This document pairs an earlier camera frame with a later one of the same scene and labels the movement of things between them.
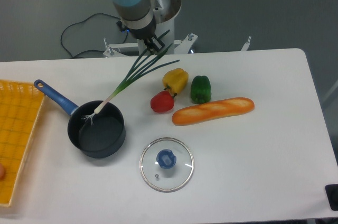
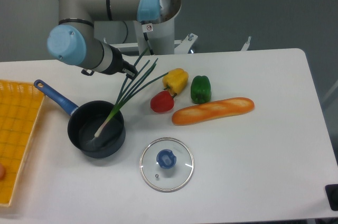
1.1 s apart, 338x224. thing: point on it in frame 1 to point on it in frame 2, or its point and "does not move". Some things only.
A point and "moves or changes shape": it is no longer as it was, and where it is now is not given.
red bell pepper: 162,101 does not move
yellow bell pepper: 176,80 does not move
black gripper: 146,34 to 118,64
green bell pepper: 200,91 does not move
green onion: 148,60 moves or changes shape
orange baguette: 212,111 does not move
